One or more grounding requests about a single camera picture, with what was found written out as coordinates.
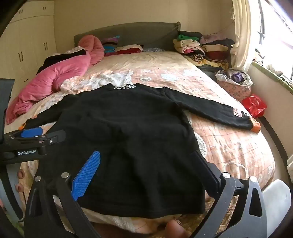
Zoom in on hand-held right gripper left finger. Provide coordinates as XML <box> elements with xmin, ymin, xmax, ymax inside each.
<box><xmin>24</xmin><ymin>150</ymin><xmax>101</xmax><ymax>238</ymax></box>

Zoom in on floral fabric basket of clothes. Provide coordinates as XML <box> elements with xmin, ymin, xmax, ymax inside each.
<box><xmin>215</xmin><ymin>70</ymin><xmax>254</xmax><ymax>103</ymax></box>

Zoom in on person's left hand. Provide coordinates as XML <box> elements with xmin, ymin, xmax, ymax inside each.
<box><xmin>15</xmin><ymin>169</ymin><xmax>26</xmax><ymax>193</ymax></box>

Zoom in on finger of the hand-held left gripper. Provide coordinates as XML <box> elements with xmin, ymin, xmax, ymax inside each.
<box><xmin>5</xmin><ymin>127</ymin><xmax>44</xmax><ymax>141</ymax></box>
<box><xmin>34</xmin><ymin>130</ymin><xmax>66</xmax><ymax>148</ymax></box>

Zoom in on cream wardrobe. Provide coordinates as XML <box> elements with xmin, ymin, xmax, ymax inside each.
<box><xmin>0</xmin><ymin>0</ymin><xmax>58</xmax><ymax>96</ymax></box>

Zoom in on striped pillow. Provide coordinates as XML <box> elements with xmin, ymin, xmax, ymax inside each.
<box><xmin>101</xmin><ymin>35</ymin><xmax>120</xmax><ymax>55</ymax></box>

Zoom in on red and white folded clothes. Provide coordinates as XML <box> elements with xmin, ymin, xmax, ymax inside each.
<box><xmin>114</xmin><ymin>44</ymin><xmax>143</xmax><ymax>55</ymax></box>

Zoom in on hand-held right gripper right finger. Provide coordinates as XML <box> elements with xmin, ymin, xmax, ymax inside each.
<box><xmin>190</xmin><ymin>150</ymin><xmax>268</xmax><ymax>238</ymax></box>

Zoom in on cream curtain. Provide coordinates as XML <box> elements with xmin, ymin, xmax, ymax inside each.
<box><xmin>230</xmin><ymin>0</ymin><xmax>257</xmax><ymax>74</ymax></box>

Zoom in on grey padded headboard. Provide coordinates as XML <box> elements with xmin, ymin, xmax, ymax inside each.
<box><xmin>74</xmin><ymin>22</ymin><xmax>181</xmax><ymax>52</ymax></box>

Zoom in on black printed sweater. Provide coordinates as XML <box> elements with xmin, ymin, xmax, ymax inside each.
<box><xmin>23</xmin><ymin>83</ymin><xmax>261</xmax><ymax>219</ymax></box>

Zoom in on red plastic bag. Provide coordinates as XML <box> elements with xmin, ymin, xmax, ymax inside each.
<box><xmin>242</xmin><ymin>94</ymin><xmax>268</xmax><ymax>118</ymax></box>

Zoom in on black garment with white trim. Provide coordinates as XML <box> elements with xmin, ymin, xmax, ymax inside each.
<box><xmin>37</xmin><ymin>49</ymin><xmax>87</xmax><ymax>75</ymax></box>

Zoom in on pink duvet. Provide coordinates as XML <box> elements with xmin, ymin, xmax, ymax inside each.
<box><xmin>6</xmin><ymin>34</ymin><xmax>105</xmax><ymax>125</ymax></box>

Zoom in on person's leg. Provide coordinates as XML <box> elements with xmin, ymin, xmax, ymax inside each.
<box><xmin>165</xmin><ymin>217</ymin><xmax>190</xmax><ymax>238</ymax></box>

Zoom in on bed with floral quilt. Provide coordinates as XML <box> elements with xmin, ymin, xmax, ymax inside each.
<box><xmin>5</xmin><ymin>50</ymin><xmax>290</xmax><ymax>236</ymax></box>

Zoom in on pile of folded clothes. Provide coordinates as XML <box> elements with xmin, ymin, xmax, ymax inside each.
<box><xmin>173</xmin><ymin>31</ymin><xmax>236</xmax><ymax>69</ymax></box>

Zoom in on window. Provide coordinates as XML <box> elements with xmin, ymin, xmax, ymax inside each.
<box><xmin>254</xmin><ymin>0</ymin><xmax>293</xmax><ymax>80</ymax></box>

